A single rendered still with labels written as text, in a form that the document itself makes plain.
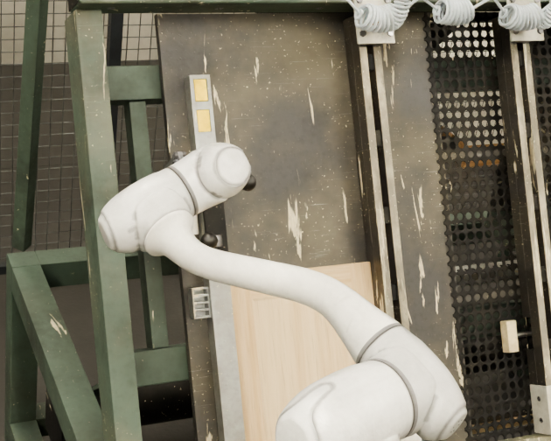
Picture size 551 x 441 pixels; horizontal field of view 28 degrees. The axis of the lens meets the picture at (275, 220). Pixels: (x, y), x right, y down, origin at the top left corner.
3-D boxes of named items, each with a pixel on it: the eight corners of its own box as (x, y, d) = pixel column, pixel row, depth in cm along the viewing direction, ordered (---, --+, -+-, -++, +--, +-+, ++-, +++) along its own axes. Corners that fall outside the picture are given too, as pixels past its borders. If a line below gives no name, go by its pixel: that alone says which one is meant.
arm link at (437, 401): (419, 311, 179) (361, 334, 170) (497, 388, 170) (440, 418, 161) (390, 365, 187) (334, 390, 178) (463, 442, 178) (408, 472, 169)
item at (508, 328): (502, 352, 280) (509, 353, 278) (499, 321, 280) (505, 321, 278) (512, 351, 281) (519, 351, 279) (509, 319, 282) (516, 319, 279)
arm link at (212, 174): (213, 138, 210) (156, 170, 205) (242, 126, 195) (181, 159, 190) (240, 187, 211) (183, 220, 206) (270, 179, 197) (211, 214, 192)
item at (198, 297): (190, 318, 249) (194, 319, 246) (187, 288, 249) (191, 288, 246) (206, 317, 250) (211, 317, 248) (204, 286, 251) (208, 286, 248)
